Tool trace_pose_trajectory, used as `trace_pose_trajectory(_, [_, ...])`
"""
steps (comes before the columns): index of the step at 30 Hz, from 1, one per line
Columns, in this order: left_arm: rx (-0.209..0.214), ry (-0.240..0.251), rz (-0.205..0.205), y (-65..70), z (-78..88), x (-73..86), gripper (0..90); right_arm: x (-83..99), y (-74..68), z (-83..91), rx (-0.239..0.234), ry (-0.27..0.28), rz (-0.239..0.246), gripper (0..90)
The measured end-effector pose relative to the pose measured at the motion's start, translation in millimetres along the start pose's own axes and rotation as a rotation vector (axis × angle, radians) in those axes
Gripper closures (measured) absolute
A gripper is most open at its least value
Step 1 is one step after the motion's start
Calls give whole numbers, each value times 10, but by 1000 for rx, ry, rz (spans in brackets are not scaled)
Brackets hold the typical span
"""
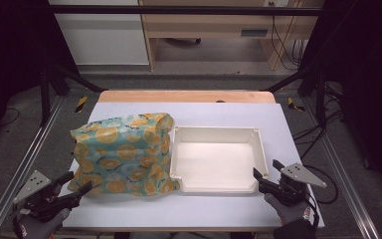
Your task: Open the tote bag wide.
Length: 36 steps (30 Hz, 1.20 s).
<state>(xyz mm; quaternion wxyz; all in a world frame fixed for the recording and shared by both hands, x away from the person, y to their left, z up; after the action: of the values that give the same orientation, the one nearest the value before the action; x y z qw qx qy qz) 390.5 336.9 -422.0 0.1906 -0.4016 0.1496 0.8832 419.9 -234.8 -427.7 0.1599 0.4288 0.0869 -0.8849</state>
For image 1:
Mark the person's left hand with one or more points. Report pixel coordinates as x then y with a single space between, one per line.
38 228

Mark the black chair base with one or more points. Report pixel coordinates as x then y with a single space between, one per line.
182 41

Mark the white plastic tray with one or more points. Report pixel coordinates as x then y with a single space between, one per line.
215 162

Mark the black horizontal frame bar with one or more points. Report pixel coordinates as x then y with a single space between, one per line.
185 10

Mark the person's right hand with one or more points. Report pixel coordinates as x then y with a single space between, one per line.
290 212

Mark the orange print teal bag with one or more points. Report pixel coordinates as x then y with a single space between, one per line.
122 154

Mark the yellow black tape marker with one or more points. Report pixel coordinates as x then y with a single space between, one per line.
293 104
81 103

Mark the wooden desk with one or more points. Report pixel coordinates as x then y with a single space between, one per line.
212 28

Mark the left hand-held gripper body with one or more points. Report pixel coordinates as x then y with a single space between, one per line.
33 186

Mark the aluminium rail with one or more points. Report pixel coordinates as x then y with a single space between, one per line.
341 172
20 169

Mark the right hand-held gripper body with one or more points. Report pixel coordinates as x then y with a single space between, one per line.
300 176

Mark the white cabinet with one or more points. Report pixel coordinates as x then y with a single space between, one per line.
102 36

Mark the black metal stand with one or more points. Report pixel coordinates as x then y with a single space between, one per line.
48 89
320 96

